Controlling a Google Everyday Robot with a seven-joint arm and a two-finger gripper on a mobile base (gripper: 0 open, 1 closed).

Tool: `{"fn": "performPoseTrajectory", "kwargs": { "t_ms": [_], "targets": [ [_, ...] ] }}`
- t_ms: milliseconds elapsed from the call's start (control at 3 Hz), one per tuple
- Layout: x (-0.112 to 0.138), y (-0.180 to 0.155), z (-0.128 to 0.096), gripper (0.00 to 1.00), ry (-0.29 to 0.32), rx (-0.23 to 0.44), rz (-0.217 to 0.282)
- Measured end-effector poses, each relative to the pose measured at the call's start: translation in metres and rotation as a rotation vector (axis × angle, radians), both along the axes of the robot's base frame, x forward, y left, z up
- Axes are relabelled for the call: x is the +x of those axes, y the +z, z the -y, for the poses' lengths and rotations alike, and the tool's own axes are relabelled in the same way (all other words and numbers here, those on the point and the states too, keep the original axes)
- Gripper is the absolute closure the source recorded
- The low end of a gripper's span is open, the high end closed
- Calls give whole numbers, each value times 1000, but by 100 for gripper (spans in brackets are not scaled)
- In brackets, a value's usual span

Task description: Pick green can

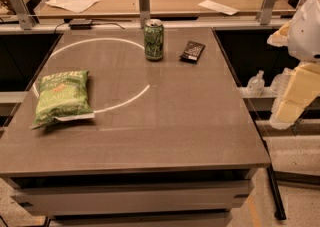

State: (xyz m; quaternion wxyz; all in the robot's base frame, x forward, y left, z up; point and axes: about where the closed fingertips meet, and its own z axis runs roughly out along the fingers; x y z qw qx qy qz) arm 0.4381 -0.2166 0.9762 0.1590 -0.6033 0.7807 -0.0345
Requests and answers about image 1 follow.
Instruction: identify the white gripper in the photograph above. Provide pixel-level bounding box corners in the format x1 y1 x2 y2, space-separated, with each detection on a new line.
267 0 320 130

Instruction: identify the green soda can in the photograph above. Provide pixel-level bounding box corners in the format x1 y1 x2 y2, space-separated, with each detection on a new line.
144 19 164 61

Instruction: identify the clear sanitizer bottle right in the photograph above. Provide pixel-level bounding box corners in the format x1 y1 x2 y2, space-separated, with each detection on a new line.
270 68 292 95

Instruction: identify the clear sanitizer bottle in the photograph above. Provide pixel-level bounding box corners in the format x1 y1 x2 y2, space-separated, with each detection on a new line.
246 70 265 97
270 68 292 95

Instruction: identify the clear sanitizer bottle left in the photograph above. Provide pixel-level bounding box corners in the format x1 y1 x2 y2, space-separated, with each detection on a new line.
246 70 265 97

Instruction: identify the black snack packet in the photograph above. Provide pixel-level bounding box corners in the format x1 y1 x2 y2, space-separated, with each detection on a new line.
180 41 205 63

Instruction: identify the white paper sheet right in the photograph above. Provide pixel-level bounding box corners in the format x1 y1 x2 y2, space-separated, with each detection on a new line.
198 0 239 16

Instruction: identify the white paper sheet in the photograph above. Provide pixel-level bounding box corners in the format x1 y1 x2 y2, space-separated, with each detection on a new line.
198 0 239 16
46 0 99 13

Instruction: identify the white paper sheet left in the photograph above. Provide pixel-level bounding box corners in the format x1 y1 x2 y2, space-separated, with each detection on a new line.
46 0 99 13

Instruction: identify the green jalapeno chip bag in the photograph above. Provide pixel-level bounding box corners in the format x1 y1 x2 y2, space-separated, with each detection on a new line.
31 70 94 129

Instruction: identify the right metal bracket post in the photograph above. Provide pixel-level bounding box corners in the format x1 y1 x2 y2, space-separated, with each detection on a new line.
257 0 276 25

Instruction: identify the metal bracket post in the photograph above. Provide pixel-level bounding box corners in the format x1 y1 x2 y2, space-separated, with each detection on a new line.
10 0 36 30
139 0 151 27
257 0 276 25

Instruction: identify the middle metal bracket post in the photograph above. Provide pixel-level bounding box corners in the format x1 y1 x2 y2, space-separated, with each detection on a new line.
139 0 151 27

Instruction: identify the black power adapter with cable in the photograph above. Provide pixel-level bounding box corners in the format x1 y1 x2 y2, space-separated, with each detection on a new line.
54 19 123 34

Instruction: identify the left metal bracket post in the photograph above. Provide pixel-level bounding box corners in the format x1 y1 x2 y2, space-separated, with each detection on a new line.
10 0 36 30

